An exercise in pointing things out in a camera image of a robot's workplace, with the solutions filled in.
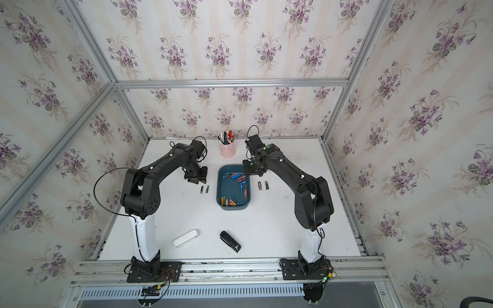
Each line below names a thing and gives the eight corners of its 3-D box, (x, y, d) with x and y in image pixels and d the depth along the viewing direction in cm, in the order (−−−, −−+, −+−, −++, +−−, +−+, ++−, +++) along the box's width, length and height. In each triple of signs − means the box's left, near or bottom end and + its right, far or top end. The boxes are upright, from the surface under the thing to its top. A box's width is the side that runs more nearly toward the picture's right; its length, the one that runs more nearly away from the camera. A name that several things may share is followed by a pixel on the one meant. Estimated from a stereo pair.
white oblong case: (176, 249, 80) (174, 248, 77) (174, 243, 82) (172, 241, 79) (200, 236, 83) (198, 234, 81) (197, 230, 85) (196, 227, 83)
